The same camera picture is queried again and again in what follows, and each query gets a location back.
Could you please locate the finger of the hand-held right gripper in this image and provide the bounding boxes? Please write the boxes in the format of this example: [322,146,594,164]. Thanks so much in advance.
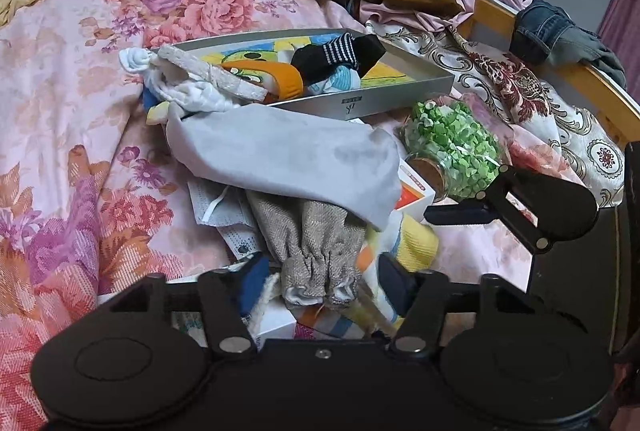
[424,167,551,254]

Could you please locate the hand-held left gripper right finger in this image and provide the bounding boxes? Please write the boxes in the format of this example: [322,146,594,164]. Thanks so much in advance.
[377,255,540,359]

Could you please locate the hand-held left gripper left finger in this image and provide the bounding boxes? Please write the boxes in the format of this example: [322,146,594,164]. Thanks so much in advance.
[97,253,271,359]

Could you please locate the grey shallow box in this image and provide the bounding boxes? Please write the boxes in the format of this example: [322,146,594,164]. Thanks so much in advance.
[150,27,456,119]

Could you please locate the light blue white sock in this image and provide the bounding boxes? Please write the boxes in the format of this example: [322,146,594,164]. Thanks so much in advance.
[306,65,362,93]

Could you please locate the orange sock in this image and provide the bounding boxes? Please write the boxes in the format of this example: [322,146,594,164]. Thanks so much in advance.
[220,60,306,102]

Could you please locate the black striped sock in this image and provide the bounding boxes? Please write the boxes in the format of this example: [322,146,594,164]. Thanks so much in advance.
[290,34,387,84]

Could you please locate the white waffle washcloth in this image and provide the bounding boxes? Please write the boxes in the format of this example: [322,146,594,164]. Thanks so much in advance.
[157,45,268,103]

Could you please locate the yellow striped cloth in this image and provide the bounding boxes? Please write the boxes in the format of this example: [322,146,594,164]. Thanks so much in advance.
[295,214,441,342]

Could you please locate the orange white small carton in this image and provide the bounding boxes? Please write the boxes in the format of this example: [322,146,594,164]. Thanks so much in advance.
[397,164,436,219]

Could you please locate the small white box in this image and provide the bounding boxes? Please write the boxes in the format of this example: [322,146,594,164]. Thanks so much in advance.
[252,311,298,352]

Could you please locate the jar of green paper stars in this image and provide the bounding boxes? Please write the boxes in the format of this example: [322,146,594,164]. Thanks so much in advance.
[400,98,511,204]

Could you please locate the pale blue face mask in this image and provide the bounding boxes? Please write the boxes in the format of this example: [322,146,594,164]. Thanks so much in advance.
[187,181,266,262]

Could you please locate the grey cloth pouch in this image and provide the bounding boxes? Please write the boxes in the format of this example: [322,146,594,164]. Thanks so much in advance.
[165,104,403,232]

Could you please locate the cream ornate patterned cloth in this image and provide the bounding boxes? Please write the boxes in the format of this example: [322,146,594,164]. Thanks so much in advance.
[365,18,626,207]

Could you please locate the white knotted cloth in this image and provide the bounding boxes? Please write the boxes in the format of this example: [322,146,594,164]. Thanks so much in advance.
[119,47,241,114]

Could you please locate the blue jeans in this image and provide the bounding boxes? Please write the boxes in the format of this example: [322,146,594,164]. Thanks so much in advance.
[509,0,628,87]

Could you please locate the pink floral bed sheet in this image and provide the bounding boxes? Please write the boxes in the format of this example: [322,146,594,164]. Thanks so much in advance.
[0,0,601,431]

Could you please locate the pink curtain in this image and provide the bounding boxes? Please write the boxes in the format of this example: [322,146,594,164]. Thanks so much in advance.
[597,0,640,67]

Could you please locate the wooden bed frame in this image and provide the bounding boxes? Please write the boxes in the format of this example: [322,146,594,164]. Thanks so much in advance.
[472,0,640,147]

